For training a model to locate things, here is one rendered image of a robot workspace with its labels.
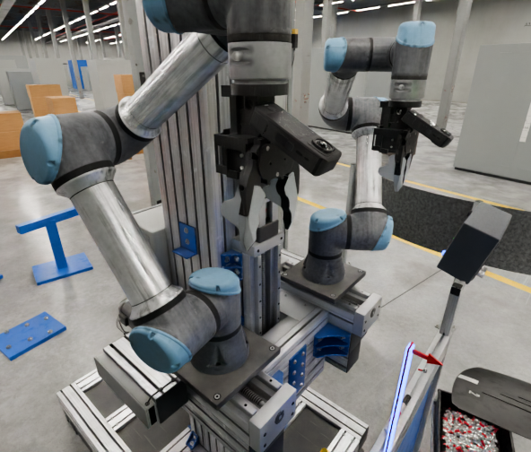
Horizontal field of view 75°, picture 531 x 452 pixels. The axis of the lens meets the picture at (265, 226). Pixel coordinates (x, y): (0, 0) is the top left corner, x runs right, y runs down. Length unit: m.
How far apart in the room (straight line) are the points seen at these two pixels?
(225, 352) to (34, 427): 1.67
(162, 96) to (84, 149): 0.17
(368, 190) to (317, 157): 0.81
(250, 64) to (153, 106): 0.33
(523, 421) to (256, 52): 0.68
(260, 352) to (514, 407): 0.53
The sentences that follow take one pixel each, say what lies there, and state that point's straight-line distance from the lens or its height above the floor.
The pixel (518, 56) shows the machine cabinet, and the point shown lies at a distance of 6.99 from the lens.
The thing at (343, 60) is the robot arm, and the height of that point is 1.71.
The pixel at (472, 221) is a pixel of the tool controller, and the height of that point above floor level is 1.25.
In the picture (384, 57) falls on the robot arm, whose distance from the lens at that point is 0.95.
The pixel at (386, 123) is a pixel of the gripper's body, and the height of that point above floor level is 1.58.
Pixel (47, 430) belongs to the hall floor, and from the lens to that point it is 2.36.
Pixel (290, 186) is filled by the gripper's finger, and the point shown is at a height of 1.55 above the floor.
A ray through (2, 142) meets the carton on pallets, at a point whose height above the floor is 0.31.
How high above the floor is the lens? 1.70
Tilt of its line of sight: 24 degrees down
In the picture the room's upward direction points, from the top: straight up
